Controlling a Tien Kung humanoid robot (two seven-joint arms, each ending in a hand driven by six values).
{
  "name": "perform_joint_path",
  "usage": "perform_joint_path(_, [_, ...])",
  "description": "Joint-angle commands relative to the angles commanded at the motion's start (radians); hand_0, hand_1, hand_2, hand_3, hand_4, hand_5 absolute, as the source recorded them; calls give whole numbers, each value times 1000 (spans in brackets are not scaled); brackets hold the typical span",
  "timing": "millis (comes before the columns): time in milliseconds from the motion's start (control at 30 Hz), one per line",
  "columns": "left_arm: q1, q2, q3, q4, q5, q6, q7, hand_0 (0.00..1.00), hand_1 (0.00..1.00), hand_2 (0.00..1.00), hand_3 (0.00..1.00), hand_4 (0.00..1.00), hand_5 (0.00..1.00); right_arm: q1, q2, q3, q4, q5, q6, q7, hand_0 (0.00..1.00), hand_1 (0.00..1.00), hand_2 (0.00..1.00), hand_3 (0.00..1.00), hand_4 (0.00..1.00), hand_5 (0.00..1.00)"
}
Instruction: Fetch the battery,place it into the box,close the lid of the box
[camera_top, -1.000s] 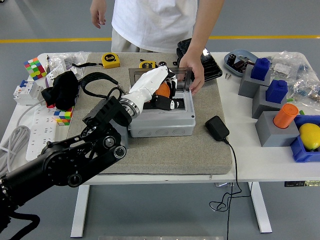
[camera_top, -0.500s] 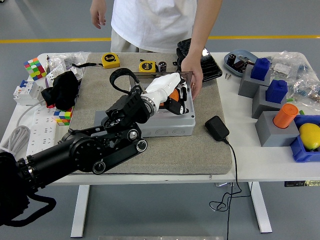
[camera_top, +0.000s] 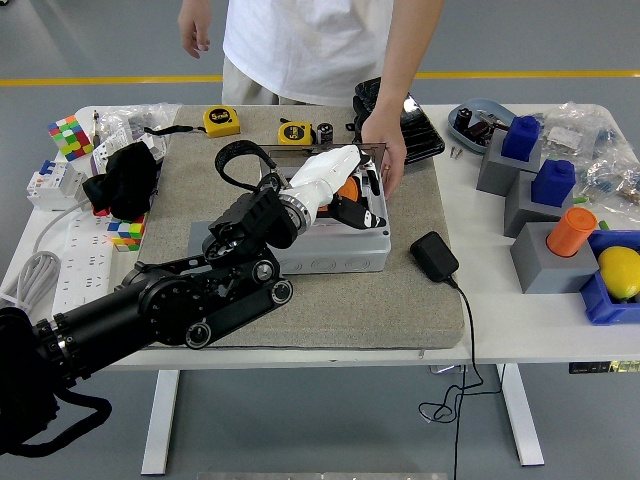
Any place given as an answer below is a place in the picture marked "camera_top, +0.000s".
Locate white blue circuit breaker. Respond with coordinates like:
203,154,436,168
26,158,89,211

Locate white table leg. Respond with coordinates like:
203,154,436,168
497,363,545,467
140,369,180,476

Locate yellow tape measure black label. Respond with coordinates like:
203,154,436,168
143,106,242,139

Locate person's left hand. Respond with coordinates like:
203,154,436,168
359,113,409,197

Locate white power strip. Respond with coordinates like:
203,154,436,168
52,212,119,316

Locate tinted transparent box lid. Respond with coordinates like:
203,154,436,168
255,142,389,174

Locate black glossy plastic tray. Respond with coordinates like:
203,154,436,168
352,78,446,166

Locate blue-grey shallow bowl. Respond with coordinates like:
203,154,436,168
448,97,516,155

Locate grey block with round hole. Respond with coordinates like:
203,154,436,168
187,220,221,274

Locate brown electronic components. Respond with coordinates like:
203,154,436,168
464,118,497,146

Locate white power cable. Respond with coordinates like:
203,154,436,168
0,199,89,324

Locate white-edged colourful puzzle cube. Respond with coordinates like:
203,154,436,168
47,114,96,162

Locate black adapter cord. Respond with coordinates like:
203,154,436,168
418,277,503,480

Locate black power adapter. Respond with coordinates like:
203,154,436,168
409,231,460,283

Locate black table control panel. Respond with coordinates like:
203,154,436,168
568,360,640,375

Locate person's right hand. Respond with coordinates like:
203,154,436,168
178,9,212,60

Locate blue bottle-shaped block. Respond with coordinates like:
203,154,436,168
501,115,542,163
530,159,577,206

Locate grey-brown mat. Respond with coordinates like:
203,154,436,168
121,103,466,351

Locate person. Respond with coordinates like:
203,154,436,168
177,0,446,197

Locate yellow lemon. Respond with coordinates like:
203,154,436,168
597,245,640,302

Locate grey block holder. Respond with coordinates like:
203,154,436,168
475,130,544,197
503,171,575,239
509,221,601,295

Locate yellow tape measure chrome face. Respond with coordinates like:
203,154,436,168
277,118,316,146

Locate clear bag of parts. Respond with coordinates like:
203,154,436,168
98,102,184,135
538,101,624,161
574,149,640,214

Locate white printed packet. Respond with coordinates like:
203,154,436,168
91,127,169,172

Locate stickerless colourful puzzle cube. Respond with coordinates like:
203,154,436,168
107,212,150,253

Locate blue plastic bin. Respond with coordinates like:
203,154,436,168
579,229,640,326

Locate orange cylinder battery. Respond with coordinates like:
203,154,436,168
318,175,362,212
545,207,599,259

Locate black cloth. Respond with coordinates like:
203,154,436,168
82,141,159,221

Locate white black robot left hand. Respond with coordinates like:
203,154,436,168
288,144,390,232

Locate grey electrical junction box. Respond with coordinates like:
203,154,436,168
259,167,393,275

